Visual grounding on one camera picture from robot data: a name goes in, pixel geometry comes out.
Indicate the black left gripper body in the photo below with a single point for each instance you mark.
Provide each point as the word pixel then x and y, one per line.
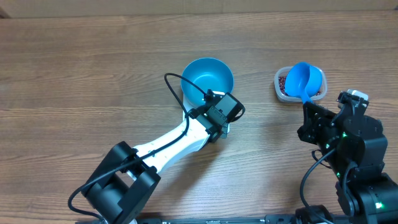
pixel 226 131

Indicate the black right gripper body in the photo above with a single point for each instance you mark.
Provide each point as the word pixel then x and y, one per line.
pixel 318 133

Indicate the blue plastic measuring scoop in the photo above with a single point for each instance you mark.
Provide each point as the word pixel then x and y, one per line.
pixel 304 68

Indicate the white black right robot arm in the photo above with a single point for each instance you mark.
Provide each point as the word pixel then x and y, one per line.
pixel 354 146

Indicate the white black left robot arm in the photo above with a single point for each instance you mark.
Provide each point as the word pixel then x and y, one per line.
pixel 125 179

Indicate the white digital kitchen scale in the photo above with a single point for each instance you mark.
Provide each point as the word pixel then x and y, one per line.
pixel 188 106

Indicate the teal plastic bowl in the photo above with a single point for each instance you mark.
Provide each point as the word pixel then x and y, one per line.
pixel 206 73

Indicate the red beans in container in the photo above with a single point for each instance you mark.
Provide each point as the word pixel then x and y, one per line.
pixel 282 85

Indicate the clear plastic bean container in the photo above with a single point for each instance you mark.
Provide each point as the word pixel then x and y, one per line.
pixel 281 74

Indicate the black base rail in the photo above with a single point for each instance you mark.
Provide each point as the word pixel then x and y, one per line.
pixel 267 219

